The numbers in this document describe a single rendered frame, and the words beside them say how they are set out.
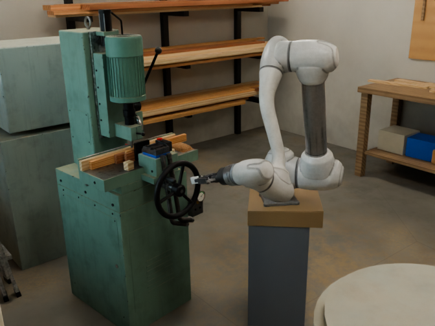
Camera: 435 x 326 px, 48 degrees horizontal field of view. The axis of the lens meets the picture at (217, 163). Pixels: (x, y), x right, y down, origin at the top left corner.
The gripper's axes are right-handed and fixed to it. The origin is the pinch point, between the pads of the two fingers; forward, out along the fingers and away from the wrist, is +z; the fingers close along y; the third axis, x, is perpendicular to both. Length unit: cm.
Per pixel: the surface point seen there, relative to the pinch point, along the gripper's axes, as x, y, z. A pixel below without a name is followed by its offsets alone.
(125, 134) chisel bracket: -27, -1, 45
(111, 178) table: -9.8, 20.6, 33.8
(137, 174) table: -7.6, 5.5, 34.5
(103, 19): -83, -3, 37
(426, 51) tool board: -28, -326, 21
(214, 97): -41, -230, 204
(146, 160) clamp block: -12.8, 1.5, 29.8
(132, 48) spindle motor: -65, -3, 22
